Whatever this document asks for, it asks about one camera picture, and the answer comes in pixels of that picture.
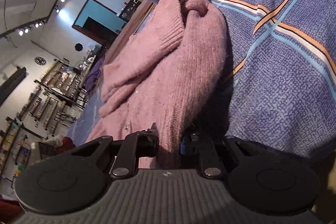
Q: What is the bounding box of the purple cloth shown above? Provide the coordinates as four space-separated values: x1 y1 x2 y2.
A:
84 56 105 96

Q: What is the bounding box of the pink knitted sweater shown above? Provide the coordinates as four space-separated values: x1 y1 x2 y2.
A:
88 0 227 169

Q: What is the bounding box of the blue framed doorway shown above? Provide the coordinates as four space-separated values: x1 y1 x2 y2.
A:
72 0 126 48

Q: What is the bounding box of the dark octagonal wall ornament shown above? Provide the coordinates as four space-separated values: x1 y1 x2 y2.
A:
75 43 83 52

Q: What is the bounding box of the blue patterned bed sheet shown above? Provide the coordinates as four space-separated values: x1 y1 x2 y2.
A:
67 0 336 164

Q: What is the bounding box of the round black wall ornament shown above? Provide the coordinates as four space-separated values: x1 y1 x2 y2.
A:
34 56 47 66

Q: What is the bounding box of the dark wooden wall shelf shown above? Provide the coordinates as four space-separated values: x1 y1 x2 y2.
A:
0 67 27 106

